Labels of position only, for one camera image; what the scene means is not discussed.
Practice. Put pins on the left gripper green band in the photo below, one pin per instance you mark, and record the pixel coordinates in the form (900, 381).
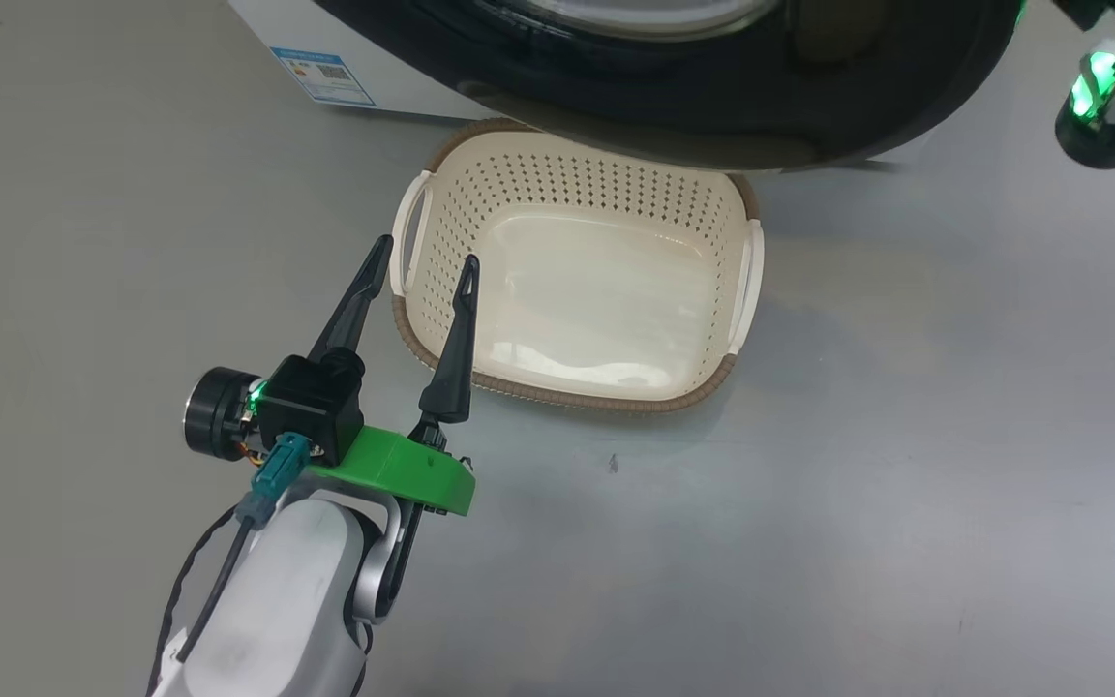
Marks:
(403, 474)

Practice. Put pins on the black round washer door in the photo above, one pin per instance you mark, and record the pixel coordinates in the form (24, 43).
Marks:
(712, 97)

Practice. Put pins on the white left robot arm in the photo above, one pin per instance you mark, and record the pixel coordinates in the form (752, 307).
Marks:
(286, 600)

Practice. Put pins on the cream perforated laundry basket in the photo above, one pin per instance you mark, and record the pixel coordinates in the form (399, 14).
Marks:
(596, 300)

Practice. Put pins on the white front-load washing machine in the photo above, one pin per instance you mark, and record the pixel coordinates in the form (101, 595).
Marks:
(393, 58)

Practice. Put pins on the blue energy label sticker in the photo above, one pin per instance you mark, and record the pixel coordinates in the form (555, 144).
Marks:
(323, 77)

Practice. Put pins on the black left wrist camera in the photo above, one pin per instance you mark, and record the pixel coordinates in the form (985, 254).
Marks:
(311, 402)

